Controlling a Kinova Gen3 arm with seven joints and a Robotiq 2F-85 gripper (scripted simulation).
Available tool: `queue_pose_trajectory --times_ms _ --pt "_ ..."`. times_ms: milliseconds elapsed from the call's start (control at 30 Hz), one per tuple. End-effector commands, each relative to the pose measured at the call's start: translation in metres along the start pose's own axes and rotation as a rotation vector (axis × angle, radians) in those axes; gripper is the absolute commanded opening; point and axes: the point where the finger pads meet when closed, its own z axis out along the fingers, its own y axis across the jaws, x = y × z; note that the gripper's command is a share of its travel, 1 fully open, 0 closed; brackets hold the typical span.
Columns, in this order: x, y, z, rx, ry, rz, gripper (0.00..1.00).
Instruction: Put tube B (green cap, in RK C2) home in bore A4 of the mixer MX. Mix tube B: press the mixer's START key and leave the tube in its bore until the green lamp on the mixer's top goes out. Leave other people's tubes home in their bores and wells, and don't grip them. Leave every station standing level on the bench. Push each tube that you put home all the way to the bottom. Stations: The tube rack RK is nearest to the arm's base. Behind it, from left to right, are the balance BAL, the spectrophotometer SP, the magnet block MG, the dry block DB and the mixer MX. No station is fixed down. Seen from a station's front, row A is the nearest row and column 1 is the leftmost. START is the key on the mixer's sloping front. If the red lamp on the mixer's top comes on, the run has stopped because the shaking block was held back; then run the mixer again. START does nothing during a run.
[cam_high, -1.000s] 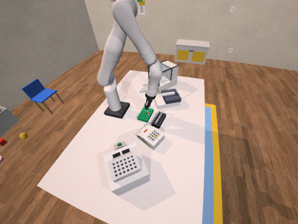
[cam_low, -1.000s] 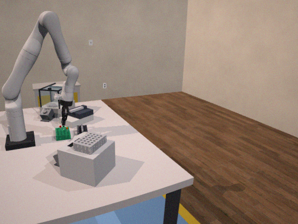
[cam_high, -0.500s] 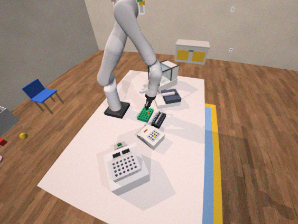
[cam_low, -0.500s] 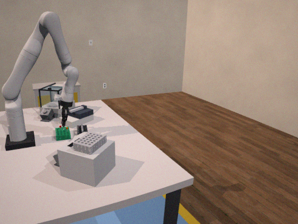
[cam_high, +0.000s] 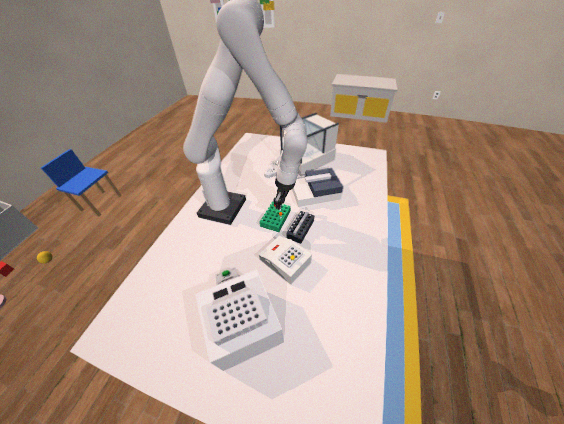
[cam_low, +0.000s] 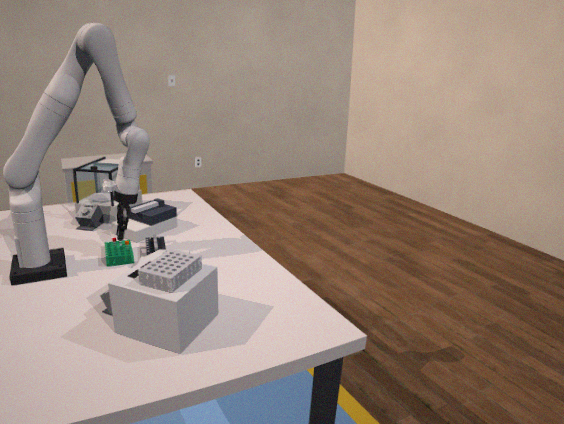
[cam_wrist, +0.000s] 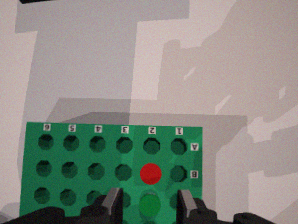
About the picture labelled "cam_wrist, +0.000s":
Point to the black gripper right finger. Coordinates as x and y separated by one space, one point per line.
188 213

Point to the green tube rack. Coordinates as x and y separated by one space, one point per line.
97 169

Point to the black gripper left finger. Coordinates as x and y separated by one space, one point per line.
111 208

